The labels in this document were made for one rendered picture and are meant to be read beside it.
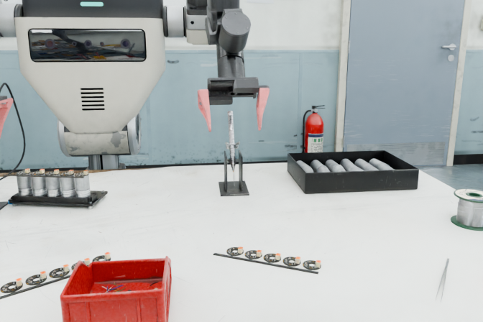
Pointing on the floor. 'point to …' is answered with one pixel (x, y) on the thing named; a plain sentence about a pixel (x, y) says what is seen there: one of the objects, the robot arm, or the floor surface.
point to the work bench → (195, 266)
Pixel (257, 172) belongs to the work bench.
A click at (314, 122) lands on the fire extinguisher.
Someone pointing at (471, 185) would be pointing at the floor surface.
